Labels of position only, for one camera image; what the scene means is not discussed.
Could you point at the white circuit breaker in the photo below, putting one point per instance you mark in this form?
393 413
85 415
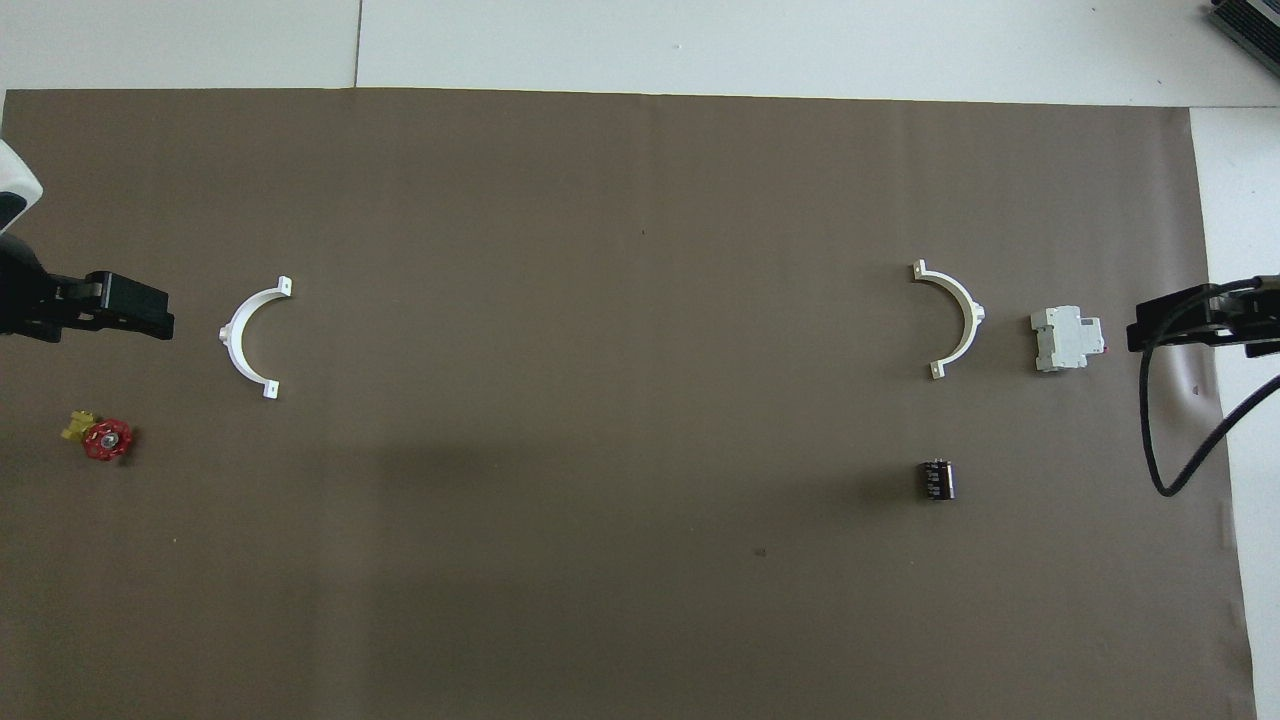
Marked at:
1065 338

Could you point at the red handwheel brass valve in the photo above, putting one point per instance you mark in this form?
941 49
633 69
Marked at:
106 439

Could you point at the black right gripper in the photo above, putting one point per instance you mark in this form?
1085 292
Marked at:
1255 315

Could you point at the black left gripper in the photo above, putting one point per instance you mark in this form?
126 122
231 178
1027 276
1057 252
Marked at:
30 300

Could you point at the brown paper mat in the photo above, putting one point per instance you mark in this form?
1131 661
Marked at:
600 400

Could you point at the grey ribbed device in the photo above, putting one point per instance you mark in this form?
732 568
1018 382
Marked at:
1250 22

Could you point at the black cylindrical capacitor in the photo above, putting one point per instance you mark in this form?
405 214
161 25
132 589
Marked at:
937 480

